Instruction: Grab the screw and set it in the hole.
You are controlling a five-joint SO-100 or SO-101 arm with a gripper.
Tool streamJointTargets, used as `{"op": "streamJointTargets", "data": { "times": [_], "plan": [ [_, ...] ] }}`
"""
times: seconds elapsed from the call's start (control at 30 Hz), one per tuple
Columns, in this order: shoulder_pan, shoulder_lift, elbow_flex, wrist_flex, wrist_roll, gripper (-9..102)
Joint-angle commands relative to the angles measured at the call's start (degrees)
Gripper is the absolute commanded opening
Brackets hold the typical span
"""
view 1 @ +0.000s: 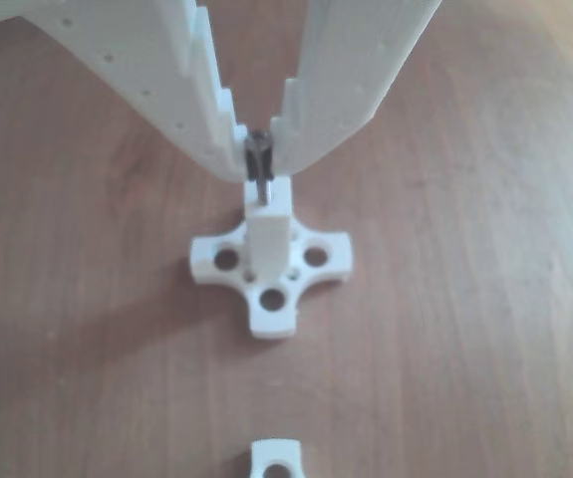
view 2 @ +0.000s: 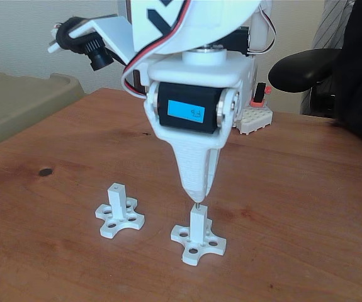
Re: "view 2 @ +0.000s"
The red and black small object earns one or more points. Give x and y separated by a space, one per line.
259 94

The white cross-base post stand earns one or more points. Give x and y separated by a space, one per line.
116 198
198 223

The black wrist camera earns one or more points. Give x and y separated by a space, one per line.
99 56

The grey striped cloth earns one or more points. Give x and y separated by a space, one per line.
331 25

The black chair armrest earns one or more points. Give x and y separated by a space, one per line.
306 69

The white perforated block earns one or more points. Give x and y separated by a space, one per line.
256 121

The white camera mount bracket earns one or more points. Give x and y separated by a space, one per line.
111 28

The beige plastic bin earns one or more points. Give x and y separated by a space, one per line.
10 104

